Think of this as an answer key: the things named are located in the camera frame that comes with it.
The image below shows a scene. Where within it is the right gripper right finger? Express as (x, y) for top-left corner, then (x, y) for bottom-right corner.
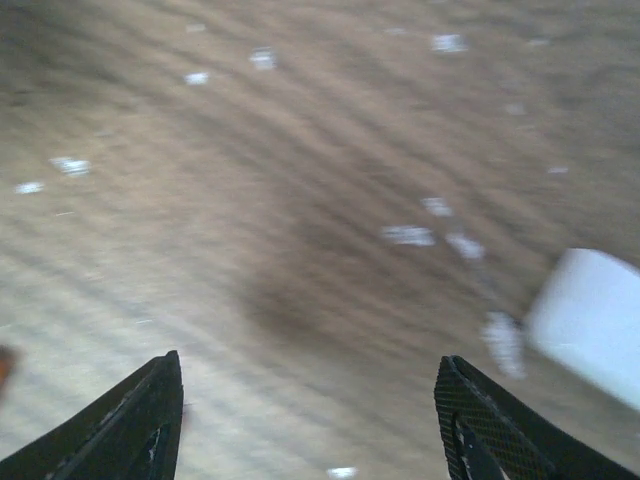
(434, 355), (639, 479)

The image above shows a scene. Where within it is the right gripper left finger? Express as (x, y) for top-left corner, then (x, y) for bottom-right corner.
(1, 350), (184, 479)

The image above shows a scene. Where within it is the white battery cover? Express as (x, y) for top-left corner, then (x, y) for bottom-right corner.
(525, 248), (639, 410)

